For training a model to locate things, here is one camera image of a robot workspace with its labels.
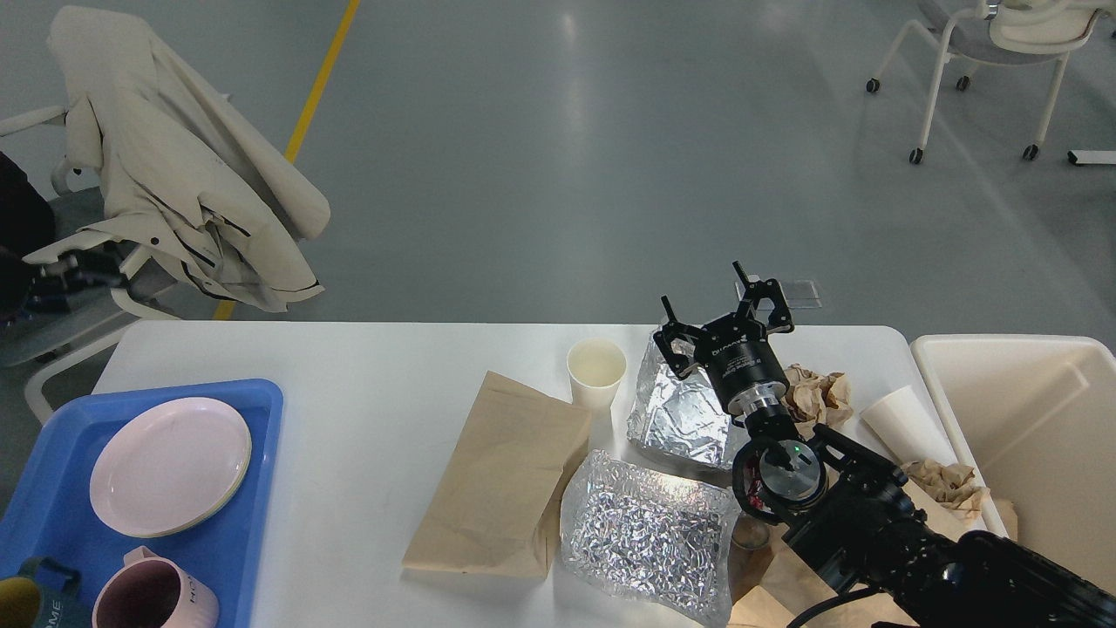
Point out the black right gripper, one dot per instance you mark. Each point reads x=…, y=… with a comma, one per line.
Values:
x=734, y=352

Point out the white paper cup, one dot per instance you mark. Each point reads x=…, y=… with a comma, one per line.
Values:
x=596, y=367
x=907, y=429

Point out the pink plate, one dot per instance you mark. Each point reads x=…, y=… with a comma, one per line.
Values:
x=170, y=423

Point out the pink mug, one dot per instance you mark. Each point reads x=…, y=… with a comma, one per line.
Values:
x=151, y=591

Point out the dark green mug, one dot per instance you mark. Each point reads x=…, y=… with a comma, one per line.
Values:
x=43, y=593

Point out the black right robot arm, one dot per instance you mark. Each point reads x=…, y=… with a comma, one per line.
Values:
x=844, y=506

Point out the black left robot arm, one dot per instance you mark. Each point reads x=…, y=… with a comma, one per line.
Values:
x=41, y=289

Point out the aluminium foil tray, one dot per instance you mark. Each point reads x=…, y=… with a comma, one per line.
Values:
x=681, y=420

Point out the crumpled brown paper ball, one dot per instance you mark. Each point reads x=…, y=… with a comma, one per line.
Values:
x=815, y=399

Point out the red foil wrapped glass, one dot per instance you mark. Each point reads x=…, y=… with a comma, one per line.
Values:
x=756, y=520

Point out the crumpled foil tray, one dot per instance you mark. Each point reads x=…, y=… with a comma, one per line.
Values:
x=649, y=536

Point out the large brown paper sheet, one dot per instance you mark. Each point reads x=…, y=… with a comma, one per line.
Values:
x=778, y=585

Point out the small crumpled brown paper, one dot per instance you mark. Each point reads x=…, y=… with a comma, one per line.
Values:
x=955, y=486

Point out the brown paper bag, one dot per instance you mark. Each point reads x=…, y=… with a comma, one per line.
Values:
x=496, y=509

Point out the cream plastic bin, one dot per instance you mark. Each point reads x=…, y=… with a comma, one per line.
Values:
x=1035, y=416

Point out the white table leg base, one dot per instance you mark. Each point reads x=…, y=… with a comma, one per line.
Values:
x=1081, y=158

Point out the white chair with castors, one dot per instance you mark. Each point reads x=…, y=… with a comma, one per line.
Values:
x=997, y=33

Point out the beige jacket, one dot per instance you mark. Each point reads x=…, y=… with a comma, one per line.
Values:
x=182, y=173

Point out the white office chair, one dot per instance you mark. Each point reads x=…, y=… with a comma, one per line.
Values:
x=98, y=317

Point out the yellow plate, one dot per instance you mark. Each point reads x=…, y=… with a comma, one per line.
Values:
x=157, y=498

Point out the blue plastic tray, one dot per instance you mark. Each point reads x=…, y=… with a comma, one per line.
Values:
x=50, y=513

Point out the person in dark clothes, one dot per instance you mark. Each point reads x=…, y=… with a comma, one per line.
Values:
x=27, y=220

